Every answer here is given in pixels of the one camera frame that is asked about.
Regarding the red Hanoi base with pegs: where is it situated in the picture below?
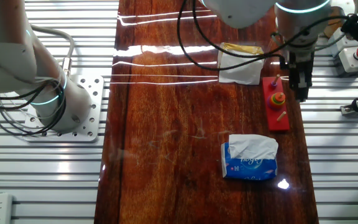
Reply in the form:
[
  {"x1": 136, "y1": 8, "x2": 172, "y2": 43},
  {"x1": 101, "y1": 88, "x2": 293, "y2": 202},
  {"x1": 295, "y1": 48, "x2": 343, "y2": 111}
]
[{"x1": 262, "y1": 76, "x2": 291, "y2": 132}]

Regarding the red Hanoi ring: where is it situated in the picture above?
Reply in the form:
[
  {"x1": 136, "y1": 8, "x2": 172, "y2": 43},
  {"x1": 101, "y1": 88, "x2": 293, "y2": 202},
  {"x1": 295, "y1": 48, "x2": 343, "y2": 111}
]
[{"x1": 268, "y1": 96, "x2": 287, "y2": 108}]

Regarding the grey control box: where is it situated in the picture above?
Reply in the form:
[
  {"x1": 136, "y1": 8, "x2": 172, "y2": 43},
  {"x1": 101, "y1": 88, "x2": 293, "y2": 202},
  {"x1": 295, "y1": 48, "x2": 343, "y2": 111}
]
[{"x1": 327, "y1": 27, "x2": 354, "y2": 57}]

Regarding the emergency stop button box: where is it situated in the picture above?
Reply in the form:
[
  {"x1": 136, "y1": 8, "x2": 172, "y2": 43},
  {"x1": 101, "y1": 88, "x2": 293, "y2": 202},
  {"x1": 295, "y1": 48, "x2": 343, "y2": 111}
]
[{"x1": 337, "y1": 45, "x2": 358, "y2": 75}]

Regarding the blue tissue pack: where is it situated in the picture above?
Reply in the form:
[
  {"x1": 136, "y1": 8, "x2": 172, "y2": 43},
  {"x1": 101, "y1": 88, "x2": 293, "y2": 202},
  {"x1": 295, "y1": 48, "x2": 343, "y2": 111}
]
[{"x1": 221, "y1": 134, "x2": 279, "y2": 181}]

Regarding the thick grey base cable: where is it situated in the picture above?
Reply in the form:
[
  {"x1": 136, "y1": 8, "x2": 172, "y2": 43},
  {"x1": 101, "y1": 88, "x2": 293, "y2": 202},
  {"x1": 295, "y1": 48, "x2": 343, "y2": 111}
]
[{"x1": 31, "y1": 24, "x2": 76, "y2": 77}]

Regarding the gold tissue pack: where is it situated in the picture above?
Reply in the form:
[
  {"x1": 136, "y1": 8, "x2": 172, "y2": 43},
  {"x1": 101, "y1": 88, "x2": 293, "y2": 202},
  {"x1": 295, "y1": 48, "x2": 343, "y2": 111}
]
[{"x1": 218, "y1": 42, "x2": 265, "y2": 86}]

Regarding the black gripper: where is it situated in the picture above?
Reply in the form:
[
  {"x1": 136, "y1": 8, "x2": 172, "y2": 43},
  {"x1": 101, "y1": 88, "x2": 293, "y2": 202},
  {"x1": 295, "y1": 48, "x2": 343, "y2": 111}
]
[{"x1": 289, "y1": 51, "x2": 314, "y2": 103}]

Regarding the large purple Hanoi ring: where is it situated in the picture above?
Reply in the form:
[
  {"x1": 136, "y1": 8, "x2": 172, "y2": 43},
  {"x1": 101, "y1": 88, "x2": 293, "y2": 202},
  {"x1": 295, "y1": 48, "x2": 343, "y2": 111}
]
[{"x1": 267, "y1": 98, "x2": 287, "y2": 111}]

